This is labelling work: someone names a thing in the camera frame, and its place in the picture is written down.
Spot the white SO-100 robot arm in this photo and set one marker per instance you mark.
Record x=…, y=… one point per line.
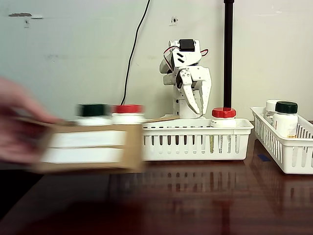
x=185, y=57

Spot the black vertical pole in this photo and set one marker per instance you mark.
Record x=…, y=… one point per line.
x=228, y=49

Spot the person's bare hand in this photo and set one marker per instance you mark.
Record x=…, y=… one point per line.
x=17, y=117

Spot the white bottle with green cap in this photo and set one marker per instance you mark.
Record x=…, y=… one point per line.
x=284, y=117
x=91, y=113

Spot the blue tape strip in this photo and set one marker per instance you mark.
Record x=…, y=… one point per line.
x=264, y=157

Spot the cardboard box with white labels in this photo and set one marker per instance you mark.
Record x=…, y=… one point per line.
x=93, y=147

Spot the white bottle with red cap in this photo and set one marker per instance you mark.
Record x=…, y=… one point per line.
x=223, y=115
x=127, y=113

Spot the white mesh plastic basket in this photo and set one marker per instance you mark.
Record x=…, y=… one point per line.
x=271, y=149

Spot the small wall fixture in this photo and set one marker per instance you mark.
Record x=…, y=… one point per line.
x=174, y=20

